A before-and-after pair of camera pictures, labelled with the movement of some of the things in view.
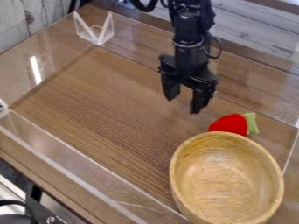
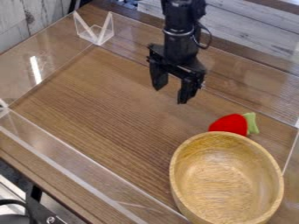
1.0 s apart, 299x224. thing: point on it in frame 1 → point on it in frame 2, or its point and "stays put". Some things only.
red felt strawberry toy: (235, 122) stays put
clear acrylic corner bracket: (95, 34) stays put
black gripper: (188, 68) → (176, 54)
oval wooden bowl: (225, 178) stays put
